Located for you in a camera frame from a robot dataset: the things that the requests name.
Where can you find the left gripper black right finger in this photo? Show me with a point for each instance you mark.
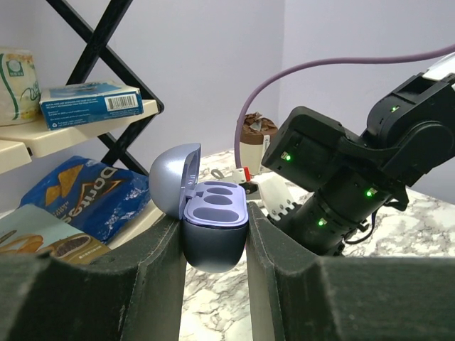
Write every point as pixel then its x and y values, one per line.
pixel 297 295

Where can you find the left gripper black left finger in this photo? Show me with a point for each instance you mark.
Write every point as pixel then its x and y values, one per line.
pixel 134 292

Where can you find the purple earbud charging case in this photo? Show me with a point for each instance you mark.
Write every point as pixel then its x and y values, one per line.
pixel 212 214

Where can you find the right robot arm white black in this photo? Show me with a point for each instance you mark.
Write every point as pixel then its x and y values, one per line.
pixel 350 177

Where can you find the dark blue chips bag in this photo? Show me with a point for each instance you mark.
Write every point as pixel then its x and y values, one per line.
pixel 91 196

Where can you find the brown blue snack bag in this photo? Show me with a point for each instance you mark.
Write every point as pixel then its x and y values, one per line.
pixel 32 230

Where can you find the brown white cup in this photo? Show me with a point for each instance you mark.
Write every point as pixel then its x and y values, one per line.
pixel 257 133

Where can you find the blue razor box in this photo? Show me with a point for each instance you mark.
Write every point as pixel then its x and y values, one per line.
pixel 90 102

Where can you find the white cup on shelf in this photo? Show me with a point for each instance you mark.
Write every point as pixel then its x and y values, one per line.
pixel 20 92

